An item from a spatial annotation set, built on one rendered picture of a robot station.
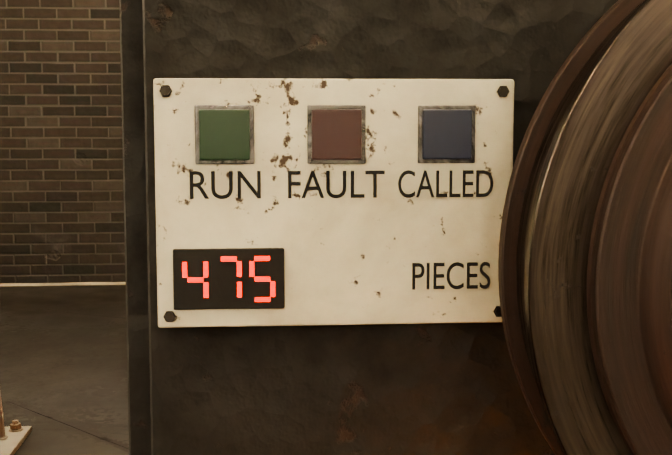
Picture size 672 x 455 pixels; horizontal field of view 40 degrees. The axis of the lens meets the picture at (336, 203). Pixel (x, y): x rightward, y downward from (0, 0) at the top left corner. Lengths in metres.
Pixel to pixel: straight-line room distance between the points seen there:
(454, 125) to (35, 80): 6.23
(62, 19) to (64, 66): 0.32
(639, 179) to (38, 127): 6.38
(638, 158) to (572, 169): 0.04
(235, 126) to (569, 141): 0.24
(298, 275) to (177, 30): 0.20
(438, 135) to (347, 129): 0.07
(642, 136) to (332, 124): 0.22
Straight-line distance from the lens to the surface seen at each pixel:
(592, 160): 0.57
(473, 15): 0.71
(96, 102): 6.74
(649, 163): 0.56
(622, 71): 0.57
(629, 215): 0.56
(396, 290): 0.68
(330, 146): 0.66
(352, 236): 0.67
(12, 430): 3.78
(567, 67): 0.63
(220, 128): 0.66
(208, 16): 0.69
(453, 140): 0.67
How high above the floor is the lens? 1.21
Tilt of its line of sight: 5 degrees down
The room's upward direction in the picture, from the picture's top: straight up
